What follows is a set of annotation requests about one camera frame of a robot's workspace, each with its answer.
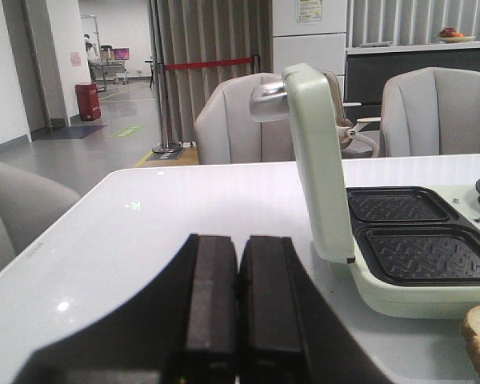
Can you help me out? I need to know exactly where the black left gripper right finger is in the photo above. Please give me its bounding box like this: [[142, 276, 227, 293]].
[[238, 236, 390, 383]]

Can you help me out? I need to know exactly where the grey armchair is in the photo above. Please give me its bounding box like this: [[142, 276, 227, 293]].
[[194, 73, 295, 165], [0, 162, 80, 272], [380, 67, 480, 157]]

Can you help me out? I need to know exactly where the barrier stanchion post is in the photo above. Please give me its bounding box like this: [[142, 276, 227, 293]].
[[152, 62, 182, 154]]

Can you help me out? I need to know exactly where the green sandwich maker lid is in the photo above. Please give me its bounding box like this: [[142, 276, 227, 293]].
[[249, 63, 354, 264]]

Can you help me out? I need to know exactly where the fruit plate on counter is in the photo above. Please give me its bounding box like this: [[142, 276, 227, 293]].
[[438, 27, 475, 43]]

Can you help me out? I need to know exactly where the right grey armchair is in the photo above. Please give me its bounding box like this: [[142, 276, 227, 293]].
[[380, 67, 480, 157]]

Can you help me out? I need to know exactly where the red trash bin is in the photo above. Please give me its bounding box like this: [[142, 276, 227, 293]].
[[75, 82, 101, 121]]

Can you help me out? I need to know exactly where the red barrier belt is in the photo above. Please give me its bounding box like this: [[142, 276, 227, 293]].
[[164, 56, 256, 70]]

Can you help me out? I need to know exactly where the beige office chair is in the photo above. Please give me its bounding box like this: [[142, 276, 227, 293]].
[[321, 70, 381, 158]]

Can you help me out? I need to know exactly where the grey armchair at left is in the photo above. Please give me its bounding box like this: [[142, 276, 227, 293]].
[[0, 162, 80, 272]]

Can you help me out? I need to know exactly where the dark counter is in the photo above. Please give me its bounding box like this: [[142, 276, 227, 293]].
[[344, 42, 480, 120]]

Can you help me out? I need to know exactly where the white cabinet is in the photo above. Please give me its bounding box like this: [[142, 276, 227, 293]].
[[271, 0, 347, 89]]

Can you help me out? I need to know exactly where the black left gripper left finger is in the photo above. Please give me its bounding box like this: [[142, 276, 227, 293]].
[[15, 234, 237, 383]]

